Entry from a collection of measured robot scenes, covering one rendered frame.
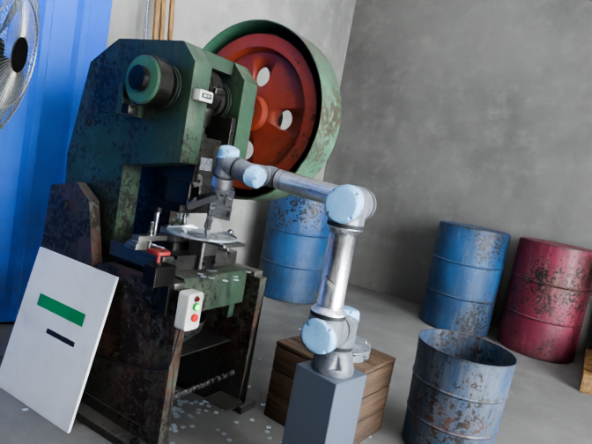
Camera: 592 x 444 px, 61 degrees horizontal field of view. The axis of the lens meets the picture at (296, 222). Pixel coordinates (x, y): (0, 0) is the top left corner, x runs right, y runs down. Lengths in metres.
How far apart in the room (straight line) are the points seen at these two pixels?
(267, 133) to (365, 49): 3.33
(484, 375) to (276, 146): 1.31
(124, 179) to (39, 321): 0.69
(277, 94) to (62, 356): 1.42
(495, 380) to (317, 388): 0.81
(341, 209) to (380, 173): 3.74
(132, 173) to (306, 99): 0.80
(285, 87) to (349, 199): 0.96
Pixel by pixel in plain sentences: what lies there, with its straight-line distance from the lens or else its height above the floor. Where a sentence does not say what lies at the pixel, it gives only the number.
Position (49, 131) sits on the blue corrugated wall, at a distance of 3.07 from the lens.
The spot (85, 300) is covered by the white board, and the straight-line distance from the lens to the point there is 2.15.
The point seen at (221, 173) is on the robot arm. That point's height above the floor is 1.05.
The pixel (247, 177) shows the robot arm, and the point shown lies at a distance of 1.72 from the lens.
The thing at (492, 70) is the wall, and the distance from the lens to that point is 5.12.
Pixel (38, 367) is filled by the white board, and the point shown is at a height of 0.15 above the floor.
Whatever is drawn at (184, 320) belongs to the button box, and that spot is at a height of 0.53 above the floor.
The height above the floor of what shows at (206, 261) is 0.68.
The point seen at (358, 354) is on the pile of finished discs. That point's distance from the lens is 2.22.
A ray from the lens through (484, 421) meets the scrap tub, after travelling 2.34.
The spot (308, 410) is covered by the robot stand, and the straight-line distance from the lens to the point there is 1.82.
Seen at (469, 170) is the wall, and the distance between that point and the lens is 4.99.
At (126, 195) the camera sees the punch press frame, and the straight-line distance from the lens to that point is 2.17.
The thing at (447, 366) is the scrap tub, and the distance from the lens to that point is 2.22.
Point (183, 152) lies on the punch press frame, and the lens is 1.92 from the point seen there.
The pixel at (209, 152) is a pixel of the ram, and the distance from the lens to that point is 2.09.
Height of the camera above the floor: 1.13
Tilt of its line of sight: 6 degrees down
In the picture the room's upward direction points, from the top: 10 degrees clockwise
